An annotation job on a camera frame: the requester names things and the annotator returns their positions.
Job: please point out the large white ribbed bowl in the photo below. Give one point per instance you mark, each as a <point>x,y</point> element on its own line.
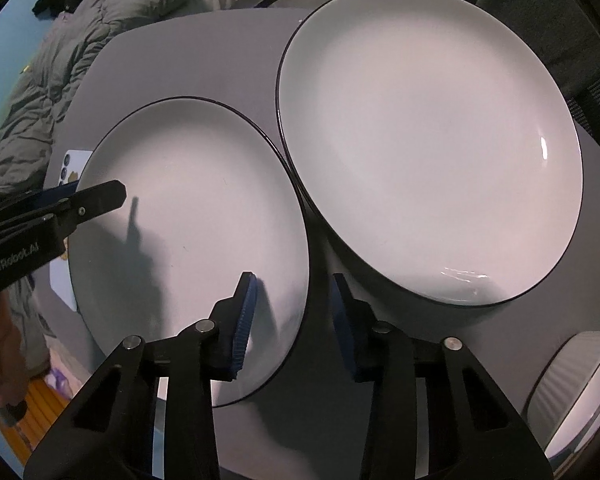
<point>575,385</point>

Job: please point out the white smartphone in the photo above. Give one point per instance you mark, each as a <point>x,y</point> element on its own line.
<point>72,162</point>

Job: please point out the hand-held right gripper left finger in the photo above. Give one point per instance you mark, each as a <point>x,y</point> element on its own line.
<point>245,320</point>

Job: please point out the grey puffer jacket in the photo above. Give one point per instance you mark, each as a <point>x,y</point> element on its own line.
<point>80,35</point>

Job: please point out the dark grey fabric chair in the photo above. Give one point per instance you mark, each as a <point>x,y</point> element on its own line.
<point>530,15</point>

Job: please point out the small white dark-rimmed plate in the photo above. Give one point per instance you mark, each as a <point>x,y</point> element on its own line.
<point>190,210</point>

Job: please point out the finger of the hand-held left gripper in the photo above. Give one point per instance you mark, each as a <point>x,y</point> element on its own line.
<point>62,191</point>
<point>100,200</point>

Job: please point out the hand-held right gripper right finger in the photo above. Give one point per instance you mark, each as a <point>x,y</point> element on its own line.
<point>341,320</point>

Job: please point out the orange striped mat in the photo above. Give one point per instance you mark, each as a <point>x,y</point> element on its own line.
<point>35,410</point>

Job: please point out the large white dark-rimmed plate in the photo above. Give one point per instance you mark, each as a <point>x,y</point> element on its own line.
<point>420,135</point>

